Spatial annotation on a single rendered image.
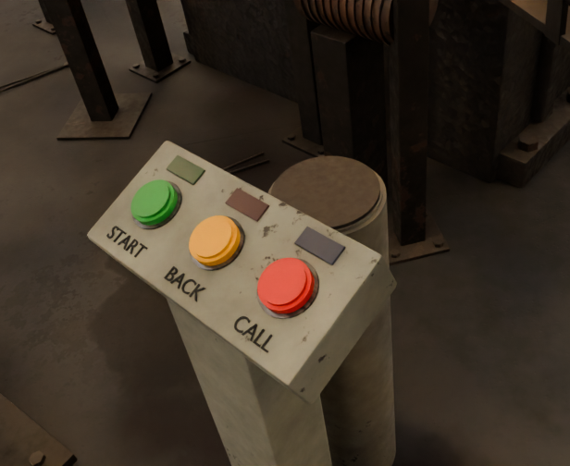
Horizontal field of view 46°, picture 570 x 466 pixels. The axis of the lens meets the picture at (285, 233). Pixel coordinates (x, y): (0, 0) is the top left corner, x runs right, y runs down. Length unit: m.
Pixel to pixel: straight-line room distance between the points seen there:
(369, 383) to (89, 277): 0.75
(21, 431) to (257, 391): 0.71
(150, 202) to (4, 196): 1.20
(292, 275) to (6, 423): 0.85
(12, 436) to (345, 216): 0.76
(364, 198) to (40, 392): 0.79
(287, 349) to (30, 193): 1.31
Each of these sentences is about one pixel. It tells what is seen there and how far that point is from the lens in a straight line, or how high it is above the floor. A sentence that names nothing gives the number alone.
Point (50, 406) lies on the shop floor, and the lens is 1.26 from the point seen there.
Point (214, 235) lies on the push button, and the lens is 0.51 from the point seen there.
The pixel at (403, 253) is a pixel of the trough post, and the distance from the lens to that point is 1.31.
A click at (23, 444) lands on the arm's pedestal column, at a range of 1.21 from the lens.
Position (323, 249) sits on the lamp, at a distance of 0.48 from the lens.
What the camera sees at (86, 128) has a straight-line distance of 1.85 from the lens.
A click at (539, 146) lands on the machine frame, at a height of 0.07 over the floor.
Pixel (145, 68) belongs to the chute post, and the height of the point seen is 0.01.
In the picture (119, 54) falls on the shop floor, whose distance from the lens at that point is 2.17.
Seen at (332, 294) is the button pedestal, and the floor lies 0.60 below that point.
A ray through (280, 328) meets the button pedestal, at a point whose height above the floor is 0.59.
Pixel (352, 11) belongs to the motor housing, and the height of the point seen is 0.47.
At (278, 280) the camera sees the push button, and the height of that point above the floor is 0.61.
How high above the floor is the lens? 0.95
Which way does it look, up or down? 44 degrees down
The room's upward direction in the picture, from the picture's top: 10 degrees counter-clockwise
